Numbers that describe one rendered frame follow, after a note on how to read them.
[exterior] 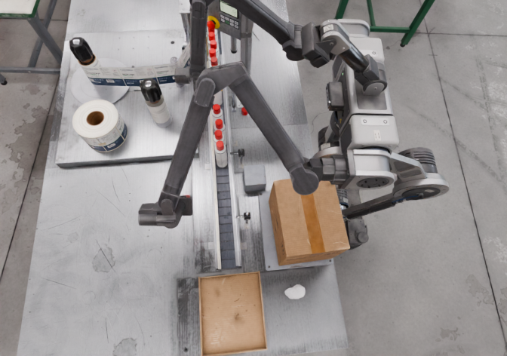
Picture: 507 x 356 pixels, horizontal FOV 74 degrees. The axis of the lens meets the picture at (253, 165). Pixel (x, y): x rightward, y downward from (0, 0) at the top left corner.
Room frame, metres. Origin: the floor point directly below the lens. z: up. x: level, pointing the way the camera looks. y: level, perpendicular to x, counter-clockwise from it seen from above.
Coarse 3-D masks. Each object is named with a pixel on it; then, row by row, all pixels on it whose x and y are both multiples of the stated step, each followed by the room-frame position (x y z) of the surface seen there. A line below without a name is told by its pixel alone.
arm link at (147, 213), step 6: (144, 204) 0.28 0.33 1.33; (150, 204) 0.28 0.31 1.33; (156, 204) 0.28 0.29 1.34; (162, 204) 0.26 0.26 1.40; (168, 204) 0.26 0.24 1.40; (138, 210) 0.25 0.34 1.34; (144, 210) 0.25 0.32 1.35; (150, 210) 0.25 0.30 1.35; (156, 210) 0.25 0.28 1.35; (162, 210) 0.25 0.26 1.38; (168, 210) 0.25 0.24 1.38; (174, 210) 0.26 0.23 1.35; (138, 216) 0.24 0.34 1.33; (144, 216) 0.24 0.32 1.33; (150, 216) 0.24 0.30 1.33; (138, 222) 0.22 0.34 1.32; (144, 222) 0.22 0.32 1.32; (150, 222) 0.22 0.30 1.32; (156, 222) 0.22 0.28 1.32
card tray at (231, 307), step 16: (256, 272) 0.15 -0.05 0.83; (208, 288) 0.07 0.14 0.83; (224, 288) 0.07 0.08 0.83; (240, 288) 0.08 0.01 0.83; (256, 288) 0.09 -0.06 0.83; (208, 304) 0.01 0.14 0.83; (224, 304) 0.01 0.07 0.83; (240, 304) 0.02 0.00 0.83; (256, 304) 0.02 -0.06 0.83; (208, 320) -0.05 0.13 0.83; (224, 320) -0.05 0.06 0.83; (240, 320) -0.04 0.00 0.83; (256, 320) -0.04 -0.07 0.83; (208, 336) -0.11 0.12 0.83; (224, 336) -0.11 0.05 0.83; (240, 336) -0.10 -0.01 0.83; (256, 336) -0.10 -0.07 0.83; (208, 352) -0.17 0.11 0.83; (224, 352) -0.16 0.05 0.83; (240, 352) -0.16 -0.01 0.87
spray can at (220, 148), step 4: (220, 140) 0.65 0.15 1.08; (216, 144) 0.63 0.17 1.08; (220, 144) 0.63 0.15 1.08; (224, 144) 0.66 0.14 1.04; (216, 148) 0.63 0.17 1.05; (220, 148) 0.62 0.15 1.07; (224, 148) 0.63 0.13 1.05; (216, 152) 0.62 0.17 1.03; (220, 152) 0.61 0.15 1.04; (224, 152) 0.62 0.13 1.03; (216, 156) 0.62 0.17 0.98; (220, 156) 0.61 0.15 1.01; (224, 156) 0.62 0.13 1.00; (220, 160) 0.61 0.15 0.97; (224, 160) 0.62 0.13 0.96; (220, 164) 0.61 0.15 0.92; (224, 164) 0.61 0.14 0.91
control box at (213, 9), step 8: (216, 0) 1.05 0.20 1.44; (208, 8) 1.07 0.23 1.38; (216, 8) 1.06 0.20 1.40; (208, 16) 1.07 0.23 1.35; (216, 16) 1.06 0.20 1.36; (240, 16) 1.01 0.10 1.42; (216, 24) 1.06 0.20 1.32; (224, 24) 1.04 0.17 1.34; (240, 24) 1.01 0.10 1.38; (224, 32) 1.04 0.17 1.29; (232, 32) 1.03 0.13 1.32; (240, 32) 1.01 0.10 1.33; (240, 40) 1.01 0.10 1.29
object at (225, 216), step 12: (216, 168) 0.60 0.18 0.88; (228, 168) 0.61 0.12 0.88; (216, 180) 0.54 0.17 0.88; (228, 180) 0.55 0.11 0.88; (228, 192) 0.49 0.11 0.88; (228, 204) 0.43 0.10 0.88; (228, 216) 0.38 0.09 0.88; (228, 228) 0.32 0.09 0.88; (228, 240) 0.27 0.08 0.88; (228, 252) 0.22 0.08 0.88; (228, 264) 0.17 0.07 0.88
